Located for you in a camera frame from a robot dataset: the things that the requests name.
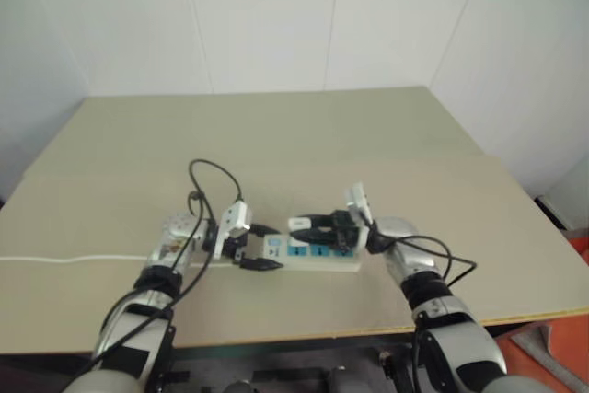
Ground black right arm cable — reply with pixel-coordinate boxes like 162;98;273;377
367;226;479;389

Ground black table frame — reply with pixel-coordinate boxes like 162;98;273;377
167;327;418;393

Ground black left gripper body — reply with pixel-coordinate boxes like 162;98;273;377
225;225;254;265

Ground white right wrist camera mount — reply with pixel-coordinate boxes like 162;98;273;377
343;181;375;256

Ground dark rounded shape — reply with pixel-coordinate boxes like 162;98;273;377
224;377;255;393

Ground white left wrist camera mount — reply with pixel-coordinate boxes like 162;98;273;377
213;201;255;260

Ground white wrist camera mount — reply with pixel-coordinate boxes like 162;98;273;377
343;181;375;256
213;201;255;260

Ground white power strip blue sockets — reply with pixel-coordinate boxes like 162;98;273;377
248;229;364;274

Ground white power strip cord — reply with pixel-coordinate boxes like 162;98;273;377
0;252;234;271

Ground orange bin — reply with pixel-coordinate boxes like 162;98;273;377
567;230;589;271

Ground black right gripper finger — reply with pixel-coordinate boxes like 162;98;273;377
294;212;336;230
291;228;341;248

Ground grey metal bracket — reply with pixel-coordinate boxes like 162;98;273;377
509;322;589;393

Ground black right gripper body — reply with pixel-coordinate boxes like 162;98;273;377
327;208;361;250

